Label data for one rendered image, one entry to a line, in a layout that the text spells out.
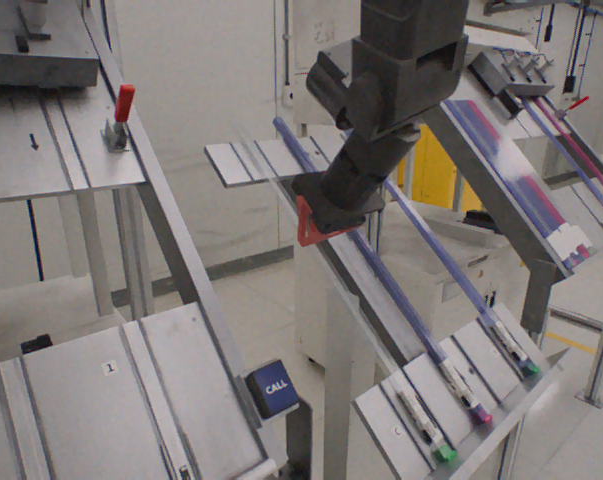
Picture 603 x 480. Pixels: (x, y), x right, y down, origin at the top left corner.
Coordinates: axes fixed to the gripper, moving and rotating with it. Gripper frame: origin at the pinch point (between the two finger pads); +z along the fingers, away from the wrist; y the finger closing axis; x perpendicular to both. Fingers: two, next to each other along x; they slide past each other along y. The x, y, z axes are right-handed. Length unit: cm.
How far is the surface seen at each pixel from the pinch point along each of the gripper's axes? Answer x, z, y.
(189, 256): -4.5, 5.5, 13.0
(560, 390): 61, 69, -131
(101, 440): 10.6, 8.2, 28.0
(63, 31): -37.1, -1.8, 18.2
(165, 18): -176, 76, -65
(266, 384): 13.4, 3.6, 12.7
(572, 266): 21, 6, -68
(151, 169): -17.9, 4.5, 12.9
